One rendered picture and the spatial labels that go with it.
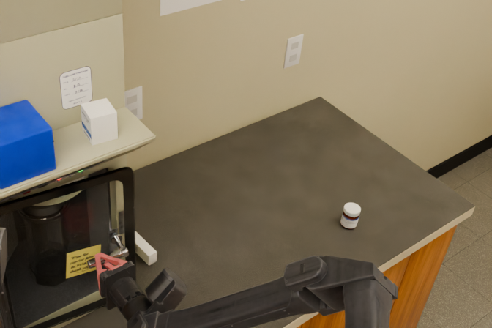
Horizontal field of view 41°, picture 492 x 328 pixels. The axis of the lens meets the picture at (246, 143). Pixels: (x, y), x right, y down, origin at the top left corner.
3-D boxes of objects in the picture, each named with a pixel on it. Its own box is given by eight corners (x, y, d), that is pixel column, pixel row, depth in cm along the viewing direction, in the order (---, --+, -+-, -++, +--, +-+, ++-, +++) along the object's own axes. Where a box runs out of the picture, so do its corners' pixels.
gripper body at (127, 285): (129, 258, 133) (149, 282, 128) (131, 291, 139) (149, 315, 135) (101, 271, 129) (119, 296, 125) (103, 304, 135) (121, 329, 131)
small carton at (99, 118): (82, 130, 122) (80, 104, 119) (107, 124, 125) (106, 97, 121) (91, 146, 119) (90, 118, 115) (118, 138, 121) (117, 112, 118)
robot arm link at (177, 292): (132, 339, 118) (164, 358, 123) (175, 291, 118) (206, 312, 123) (114, 302, 128) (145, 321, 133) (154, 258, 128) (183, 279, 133)
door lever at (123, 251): (80, 255, 140) (79, 247, 139) (121, 240, 145) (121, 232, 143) (89, 272, 137) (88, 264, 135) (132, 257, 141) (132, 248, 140)
